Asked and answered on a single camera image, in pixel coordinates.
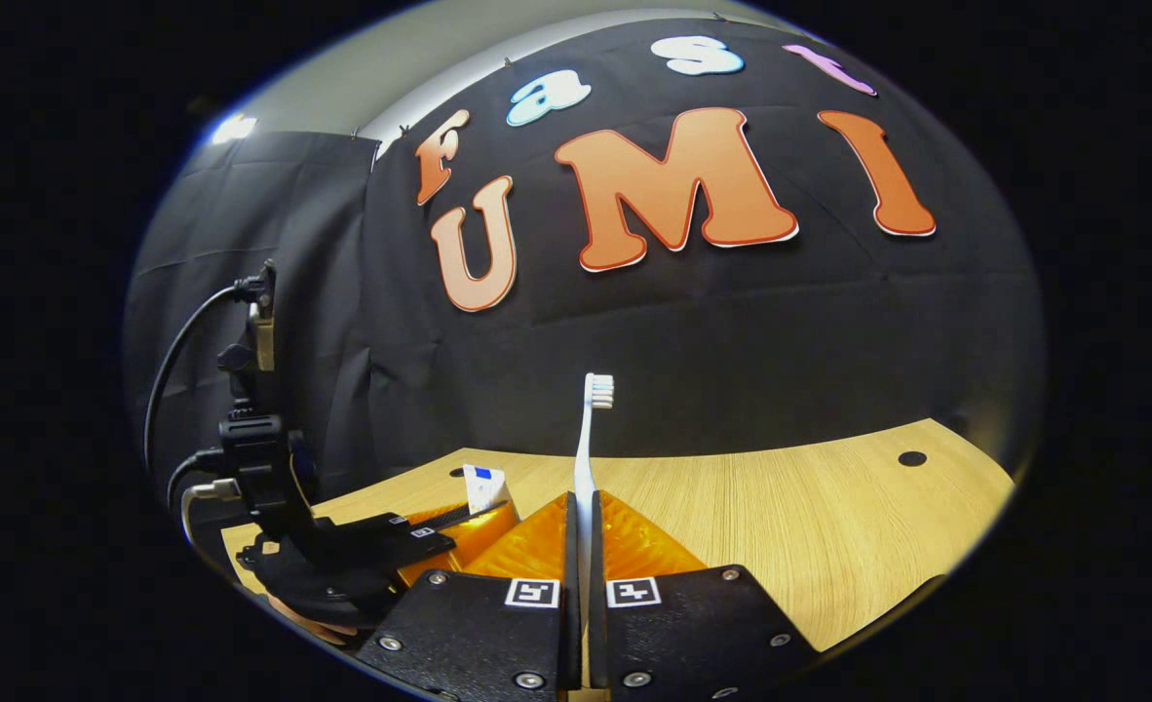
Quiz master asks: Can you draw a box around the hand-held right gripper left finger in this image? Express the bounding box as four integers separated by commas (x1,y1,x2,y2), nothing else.
357,492,582,702

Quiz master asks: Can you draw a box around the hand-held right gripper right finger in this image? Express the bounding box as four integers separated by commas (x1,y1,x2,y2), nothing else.
591,490,821,702

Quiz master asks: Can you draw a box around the white toothpaste tube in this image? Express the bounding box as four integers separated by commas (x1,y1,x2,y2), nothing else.
463,465,509,515

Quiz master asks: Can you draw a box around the white toothbrush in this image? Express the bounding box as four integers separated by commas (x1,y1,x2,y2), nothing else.
574,373,616,688

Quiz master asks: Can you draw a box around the black backdrop cloth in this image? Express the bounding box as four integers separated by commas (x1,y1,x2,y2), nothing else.
126,18,1047,508

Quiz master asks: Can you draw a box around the grey cable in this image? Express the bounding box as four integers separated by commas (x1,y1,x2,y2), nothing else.
180,478,244,552

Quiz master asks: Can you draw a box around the black cable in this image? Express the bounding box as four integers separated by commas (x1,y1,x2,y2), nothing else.
167,447,236,508
143,281,250,469

